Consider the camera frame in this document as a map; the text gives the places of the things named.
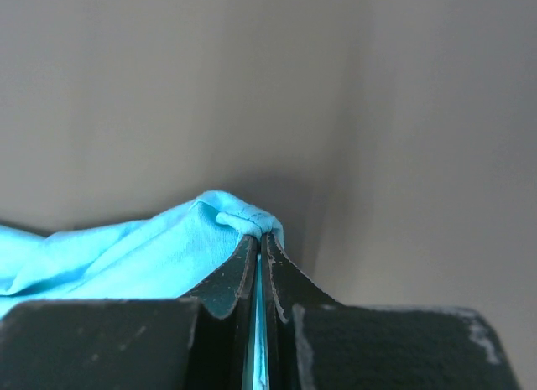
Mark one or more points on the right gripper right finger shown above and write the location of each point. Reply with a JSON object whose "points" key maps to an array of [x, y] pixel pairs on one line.
{"points": [[287, 294]]}

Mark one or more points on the bright cyan t shirt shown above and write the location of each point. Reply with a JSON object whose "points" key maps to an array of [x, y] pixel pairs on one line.
{"points": [[157, 258]]}

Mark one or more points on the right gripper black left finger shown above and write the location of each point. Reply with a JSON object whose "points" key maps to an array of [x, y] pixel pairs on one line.
{"points": [[218, 357]]}

